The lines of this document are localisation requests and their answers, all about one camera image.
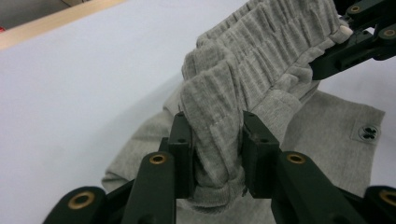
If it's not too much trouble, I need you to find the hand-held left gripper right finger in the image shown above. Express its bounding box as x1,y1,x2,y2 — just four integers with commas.
240,109,370,224

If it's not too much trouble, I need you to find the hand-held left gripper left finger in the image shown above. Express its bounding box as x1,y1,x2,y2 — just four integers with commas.
120,111,197,224

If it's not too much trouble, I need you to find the grey skirt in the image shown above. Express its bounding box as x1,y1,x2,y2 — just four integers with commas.
101,0,387,224

